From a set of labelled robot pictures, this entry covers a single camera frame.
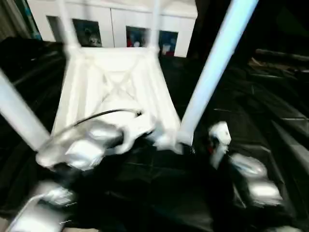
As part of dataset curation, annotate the white glass-door cabinet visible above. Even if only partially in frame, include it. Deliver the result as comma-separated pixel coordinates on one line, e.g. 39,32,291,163
26,0,198,58

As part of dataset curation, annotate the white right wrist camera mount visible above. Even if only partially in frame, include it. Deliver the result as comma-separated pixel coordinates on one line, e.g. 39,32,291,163
209,122,232,170

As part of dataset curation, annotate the grey curtain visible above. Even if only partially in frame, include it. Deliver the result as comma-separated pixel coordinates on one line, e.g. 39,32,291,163
0,0,27,41

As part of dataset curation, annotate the black table mat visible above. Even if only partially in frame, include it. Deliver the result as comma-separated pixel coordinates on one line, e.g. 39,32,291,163
0,36,309,232

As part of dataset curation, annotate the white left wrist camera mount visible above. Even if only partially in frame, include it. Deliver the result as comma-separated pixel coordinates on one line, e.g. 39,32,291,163
113,112,156,154

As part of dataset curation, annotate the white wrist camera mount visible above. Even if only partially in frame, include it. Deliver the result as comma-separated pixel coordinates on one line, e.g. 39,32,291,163
209,122,232,170
113,112,156,154

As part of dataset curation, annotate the white plastic table top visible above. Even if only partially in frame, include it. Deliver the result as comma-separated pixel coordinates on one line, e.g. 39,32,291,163
35,45,194,170

